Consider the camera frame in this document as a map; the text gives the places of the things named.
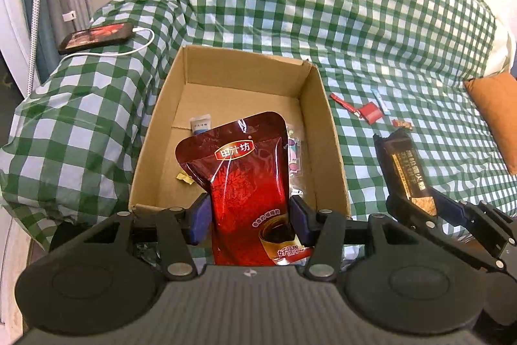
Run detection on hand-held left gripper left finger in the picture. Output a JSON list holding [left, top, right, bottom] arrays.
[[87, 195, 211, 281]]

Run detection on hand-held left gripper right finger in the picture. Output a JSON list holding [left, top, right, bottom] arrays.
[[290, 195, 421, 282]]

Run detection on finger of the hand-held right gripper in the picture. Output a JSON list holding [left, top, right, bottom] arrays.
[[429, 187, 491, 228], [385, 193, 445, 238]]

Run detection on dark chocolate bar packet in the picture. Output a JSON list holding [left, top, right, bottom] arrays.
[[374, 128, 439, 217]]

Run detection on red drink pouch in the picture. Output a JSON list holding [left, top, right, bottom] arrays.
[[175, 111, 313, 268]]

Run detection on clear bag of pink candy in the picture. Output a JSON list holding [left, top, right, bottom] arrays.
[[286, 122, 308, 204]]

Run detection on white blue sachet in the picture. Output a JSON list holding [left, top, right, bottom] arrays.
[[190, 114, 213, 136]]

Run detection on brown cardboard box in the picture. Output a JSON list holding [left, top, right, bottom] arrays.
[[128, 45, 352, 222]]

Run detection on orange cushion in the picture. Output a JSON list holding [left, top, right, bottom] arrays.
[[464, 72, 517, 176]]

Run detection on small red square packet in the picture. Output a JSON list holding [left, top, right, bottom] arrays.
[[359, 102, 383, 124]]

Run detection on light blue stick packet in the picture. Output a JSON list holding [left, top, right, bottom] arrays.
[[372, 88, 389, 113]]

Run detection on red stick packet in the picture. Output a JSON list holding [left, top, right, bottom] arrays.
[[330, 93, 357, 113]]

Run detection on black smartphone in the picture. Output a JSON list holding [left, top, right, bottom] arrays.
[[58, 22, 135, 55]]

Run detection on white door panel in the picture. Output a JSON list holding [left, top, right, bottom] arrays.
[[0, 0, 33, 87]]

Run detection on white charging cable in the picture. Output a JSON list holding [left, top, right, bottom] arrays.
[[60, 27, 156, 65]]

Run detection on striped steamer hose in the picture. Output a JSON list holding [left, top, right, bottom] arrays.
[[29, 0, 46, 88]]

